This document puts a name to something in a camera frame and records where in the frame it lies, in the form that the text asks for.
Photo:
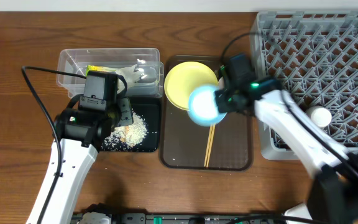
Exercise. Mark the right wooden chopstick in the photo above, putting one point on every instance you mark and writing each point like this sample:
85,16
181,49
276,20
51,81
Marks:
211,146

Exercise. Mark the light blue bowl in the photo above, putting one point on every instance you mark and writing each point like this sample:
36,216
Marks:
202,106

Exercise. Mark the pink bowl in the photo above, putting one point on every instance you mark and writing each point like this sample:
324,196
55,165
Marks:
221,83

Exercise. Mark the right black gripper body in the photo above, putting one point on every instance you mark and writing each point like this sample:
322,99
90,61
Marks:
230,101

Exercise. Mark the white tissue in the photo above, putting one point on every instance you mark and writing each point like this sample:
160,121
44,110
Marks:
133,76

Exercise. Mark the pale green cup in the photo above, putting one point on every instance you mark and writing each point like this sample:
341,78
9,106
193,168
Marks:
321,116

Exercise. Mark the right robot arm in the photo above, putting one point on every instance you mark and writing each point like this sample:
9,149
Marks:
332,166

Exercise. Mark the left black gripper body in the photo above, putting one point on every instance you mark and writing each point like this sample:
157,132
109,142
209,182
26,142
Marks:
124,112

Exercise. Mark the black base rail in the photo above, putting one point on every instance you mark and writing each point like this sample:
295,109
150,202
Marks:
101,213

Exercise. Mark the black tray bin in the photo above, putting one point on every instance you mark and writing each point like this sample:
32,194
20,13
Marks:
149,109

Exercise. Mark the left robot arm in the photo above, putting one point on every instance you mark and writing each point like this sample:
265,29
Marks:
79,131

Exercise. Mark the brown plastic serving tray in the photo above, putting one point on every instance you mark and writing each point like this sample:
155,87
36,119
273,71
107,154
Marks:
186,145

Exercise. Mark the yellow plate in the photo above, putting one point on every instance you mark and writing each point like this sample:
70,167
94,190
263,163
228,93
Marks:
183,79

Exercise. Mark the rice food scraps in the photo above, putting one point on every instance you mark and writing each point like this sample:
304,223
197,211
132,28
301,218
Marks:
128,137

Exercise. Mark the yellow green snack wrapper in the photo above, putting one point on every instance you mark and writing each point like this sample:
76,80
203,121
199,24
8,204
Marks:
96,68

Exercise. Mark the clear plastic bin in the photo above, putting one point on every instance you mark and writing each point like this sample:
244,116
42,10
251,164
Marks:
76,61

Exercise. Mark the grey dishwasher rack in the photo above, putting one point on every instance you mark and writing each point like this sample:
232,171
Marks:
315,56

